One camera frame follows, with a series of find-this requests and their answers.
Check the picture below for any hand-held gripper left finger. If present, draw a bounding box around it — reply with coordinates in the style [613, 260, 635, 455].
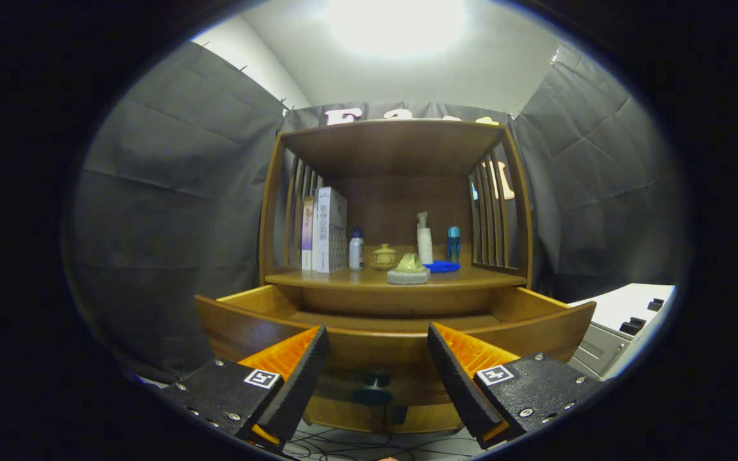
[161, 325, 331, 454]

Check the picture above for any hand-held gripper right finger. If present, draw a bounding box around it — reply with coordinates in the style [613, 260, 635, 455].
[427, 323, 600, 450]

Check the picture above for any black drawer knob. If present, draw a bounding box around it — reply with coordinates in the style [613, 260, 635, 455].
[352, 373, 394, 406]

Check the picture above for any brown wooden drawer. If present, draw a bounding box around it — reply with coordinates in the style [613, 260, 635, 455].
[195, 285, 597, 410]

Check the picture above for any green handled grey scrubbing block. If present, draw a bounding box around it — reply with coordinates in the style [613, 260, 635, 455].
[386, 253, 431, 285]

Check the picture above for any wooden cabinet door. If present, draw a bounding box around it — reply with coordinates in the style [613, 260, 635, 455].
[383, 403, 463, 435]
[305, 397, 384, 433]

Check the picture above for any brown wooden countertop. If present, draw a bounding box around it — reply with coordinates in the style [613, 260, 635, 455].
[265, 259, 527, 289]

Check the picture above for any white plastic drawer unit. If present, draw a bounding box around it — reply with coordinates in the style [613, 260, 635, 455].
[568, 284, 677, 382]

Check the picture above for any brown wooden cabinet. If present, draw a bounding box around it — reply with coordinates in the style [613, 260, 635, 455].
[259, 118, 534, 435]

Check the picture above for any white pump bottle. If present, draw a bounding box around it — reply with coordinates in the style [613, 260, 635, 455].
[416, 212, 434, 264]

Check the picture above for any yellow lidded teacup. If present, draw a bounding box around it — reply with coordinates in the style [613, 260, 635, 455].
[370, 243, 399, 270]

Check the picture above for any thin purple book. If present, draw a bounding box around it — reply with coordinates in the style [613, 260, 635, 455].
[301, 195, 316, 271]

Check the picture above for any thick white book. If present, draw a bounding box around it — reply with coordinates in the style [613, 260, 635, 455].
[313, 186, 348, 274]

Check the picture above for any tangle of black cables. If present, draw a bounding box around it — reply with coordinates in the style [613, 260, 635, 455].
[286, 429, 482, 461]

